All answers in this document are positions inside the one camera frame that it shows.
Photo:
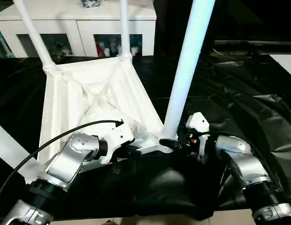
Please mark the white small bottle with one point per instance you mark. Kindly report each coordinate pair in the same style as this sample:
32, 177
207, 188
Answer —
135, 51
106, 51

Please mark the red small figurine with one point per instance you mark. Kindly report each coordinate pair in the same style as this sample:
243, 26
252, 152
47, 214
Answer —
99, 50

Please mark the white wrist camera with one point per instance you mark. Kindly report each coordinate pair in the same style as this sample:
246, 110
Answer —
199, 122
117, 136

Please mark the white plastic table leg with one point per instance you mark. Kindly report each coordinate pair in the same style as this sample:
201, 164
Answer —
9, 147
35, 35
125, 28
187, 58

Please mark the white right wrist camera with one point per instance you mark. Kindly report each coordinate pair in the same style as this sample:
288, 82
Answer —
199, 122

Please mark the dark brown rounded part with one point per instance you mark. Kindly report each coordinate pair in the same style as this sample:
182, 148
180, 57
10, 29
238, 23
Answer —
110, 222

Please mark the white flat board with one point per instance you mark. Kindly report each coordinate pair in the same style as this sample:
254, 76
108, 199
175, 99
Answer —
285, 64

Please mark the white plastic table top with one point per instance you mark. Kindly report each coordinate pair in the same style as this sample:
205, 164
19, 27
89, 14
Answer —
89, 93

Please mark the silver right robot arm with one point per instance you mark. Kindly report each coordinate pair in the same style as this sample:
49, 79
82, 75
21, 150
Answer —
248, 161

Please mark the black plastic mat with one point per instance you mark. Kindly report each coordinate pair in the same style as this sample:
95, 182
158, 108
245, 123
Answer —
241, 98

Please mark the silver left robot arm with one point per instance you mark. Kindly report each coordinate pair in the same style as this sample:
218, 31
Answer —
65, 159

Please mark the black tall cabinet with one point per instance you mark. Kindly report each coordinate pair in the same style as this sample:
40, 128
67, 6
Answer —
169, 23

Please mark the black white crumpled bundle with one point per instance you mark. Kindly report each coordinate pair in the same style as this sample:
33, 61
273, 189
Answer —
90, 2

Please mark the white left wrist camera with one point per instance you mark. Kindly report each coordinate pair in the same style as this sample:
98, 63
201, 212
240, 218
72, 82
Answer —
117, 136

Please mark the white glass-door cabinet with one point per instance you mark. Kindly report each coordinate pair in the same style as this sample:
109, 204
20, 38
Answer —
65, 21

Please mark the black long bar device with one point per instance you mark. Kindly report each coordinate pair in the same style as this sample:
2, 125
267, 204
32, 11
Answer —
253, 43

